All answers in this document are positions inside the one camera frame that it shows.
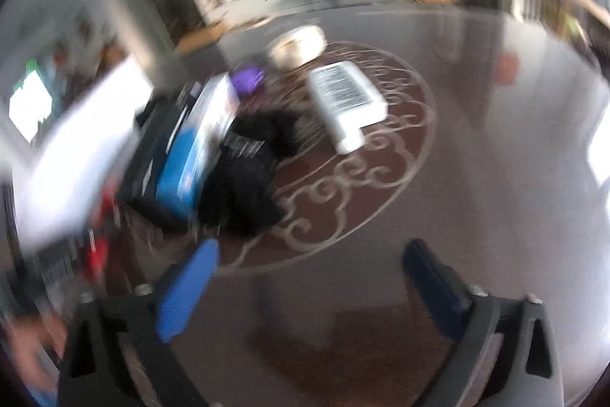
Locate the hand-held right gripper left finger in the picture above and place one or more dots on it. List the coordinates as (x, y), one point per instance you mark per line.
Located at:
(186, 292)

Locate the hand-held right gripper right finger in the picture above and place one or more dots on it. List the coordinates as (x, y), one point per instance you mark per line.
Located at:
(438, 288)

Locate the blue and white carton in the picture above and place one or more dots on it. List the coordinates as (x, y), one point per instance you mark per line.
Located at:
(186, 168)

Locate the black fuzzy cloth bundle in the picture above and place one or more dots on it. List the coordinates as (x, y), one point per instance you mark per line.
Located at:
(243, 178)

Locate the white storage box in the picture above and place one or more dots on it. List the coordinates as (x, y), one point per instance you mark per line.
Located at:
(81, 149)

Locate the dark patterned desktop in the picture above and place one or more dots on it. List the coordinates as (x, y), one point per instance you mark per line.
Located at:
(452, 149)

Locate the person's left hand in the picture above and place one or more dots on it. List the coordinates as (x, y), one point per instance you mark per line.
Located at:
(33, 350)

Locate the small red package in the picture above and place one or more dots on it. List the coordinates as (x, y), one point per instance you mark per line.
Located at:
(95, 252)

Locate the black rectangular box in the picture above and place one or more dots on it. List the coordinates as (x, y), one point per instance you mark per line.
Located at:
(143, 168)

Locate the white plastic bottle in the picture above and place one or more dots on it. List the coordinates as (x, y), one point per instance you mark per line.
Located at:
(348, 92)

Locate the purple packet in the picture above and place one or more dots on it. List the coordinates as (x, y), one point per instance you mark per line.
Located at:
(248, 79)

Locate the cardboard box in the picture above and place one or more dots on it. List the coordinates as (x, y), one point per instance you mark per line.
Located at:
(200, 37)

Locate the beige wrapped bundle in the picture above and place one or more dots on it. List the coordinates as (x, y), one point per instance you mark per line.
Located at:
(298, 44)

